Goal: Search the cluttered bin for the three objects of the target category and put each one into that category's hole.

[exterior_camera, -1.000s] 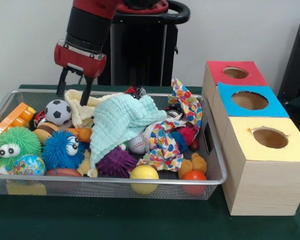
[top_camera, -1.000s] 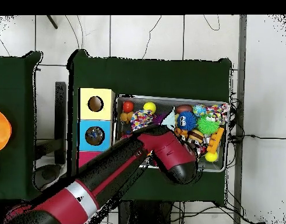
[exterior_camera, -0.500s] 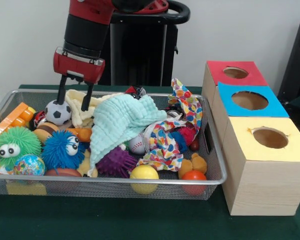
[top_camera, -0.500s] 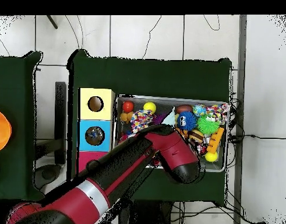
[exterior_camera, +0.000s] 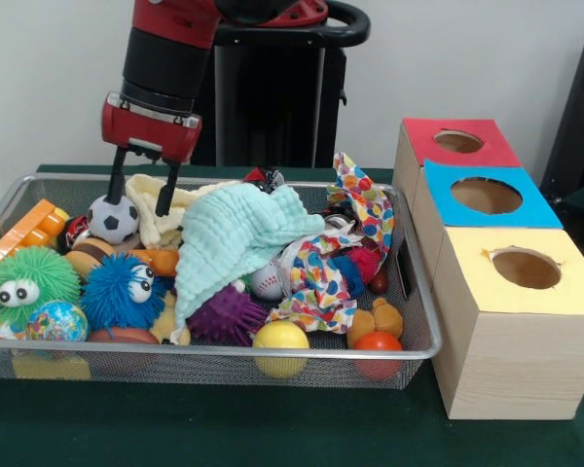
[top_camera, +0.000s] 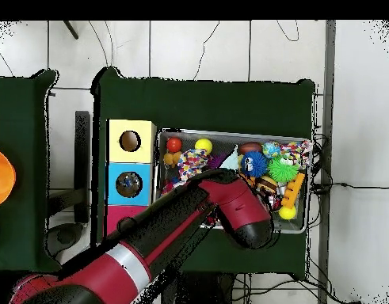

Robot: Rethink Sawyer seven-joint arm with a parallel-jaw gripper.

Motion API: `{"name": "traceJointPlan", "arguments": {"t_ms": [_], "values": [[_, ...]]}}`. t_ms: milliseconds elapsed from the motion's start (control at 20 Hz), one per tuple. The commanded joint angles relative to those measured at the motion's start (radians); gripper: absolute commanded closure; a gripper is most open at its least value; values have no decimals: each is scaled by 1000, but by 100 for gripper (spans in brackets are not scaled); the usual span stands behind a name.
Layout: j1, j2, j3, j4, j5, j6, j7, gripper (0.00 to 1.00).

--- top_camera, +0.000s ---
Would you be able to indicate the mint green cloth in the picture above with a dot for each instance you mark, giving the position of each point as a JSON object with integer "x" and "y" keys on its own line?
{"x": 230, "y": 163}

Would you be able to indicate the crushed clear plastic bottle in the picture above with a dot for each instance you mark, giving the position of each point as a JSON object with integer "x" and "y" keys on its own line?
{"x": 129, "y": 183}

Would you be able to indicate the orange ladder-shaped block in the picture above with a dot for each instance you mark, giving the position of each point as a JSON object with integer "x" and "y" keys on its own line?
{"x": 292, "y": 190}

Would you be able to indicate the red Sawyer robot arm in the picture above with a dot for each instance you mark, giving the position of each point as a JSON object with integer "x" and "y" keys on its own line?
{"x": 238, "y": 202}

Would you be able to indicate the wooden three-hole box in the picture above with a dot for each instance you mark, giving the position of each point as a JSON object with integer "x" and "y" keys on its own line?
{"x": 143, "y": 148}

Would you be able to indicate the purple knobbly toy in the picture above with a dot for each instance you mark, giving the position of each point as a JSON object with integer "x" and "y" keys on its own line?
{"x": 213, "y": 160}

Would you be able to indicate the yellow ball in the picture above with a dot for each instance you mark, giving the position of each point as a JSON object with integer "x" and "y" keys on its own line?
{"x": 287, "y": 212}
{"x": 203, "y": 145}

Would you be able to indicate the red orange ball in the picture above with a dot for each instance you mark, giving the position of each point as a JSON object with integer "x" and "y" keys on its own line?
{"x": 174, "y": 144}

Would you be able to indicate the blue spiky ball with eyes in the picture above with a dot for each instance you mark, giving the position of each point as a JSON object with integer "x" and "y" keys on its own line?
{"x": 253, "y": 164}

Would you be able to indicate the brown toy football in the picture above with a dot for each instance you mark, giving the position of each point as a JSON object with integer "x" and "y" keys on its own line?
{"x": 250, "y": 148}

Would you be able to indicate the globe print ball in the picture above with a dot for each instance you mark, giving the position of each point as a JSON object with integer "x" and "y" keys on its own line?
{"x": 271, "y": 149}

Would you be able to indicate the green spiky ball with eyes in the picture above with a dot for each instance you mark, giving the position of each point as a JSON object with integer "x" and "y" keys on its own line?
{"x": 282, "y": 169}

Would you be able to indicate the black panel stand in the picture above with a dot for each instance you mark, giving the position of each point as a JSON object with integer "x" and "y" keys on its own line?
{"x": 82, "y": 152}

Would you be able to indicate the dark green side tablecloth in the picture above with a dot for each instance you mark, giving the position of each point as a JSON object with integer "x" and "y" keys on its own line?
{"x": 19, "y": 126}

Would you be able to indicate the orange bowl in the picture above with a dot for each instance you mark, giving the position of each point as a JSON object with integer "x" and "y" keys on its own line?
{"x": 0, "y": 177}

